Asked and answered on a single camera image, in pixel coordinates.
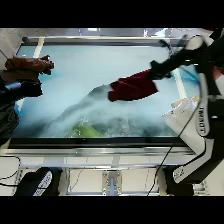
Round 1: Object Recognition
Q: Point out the brown garment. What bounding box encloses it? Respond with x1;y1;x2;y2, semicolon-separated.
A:
4;55;55;83

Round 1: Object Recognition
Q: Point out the red garment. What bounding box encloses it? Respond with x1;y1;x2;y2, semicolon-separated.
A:
107;68;160;103

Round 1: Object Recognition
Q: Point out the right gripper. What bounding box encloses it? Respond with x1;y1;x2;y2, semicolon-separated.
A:
147;59;174;81

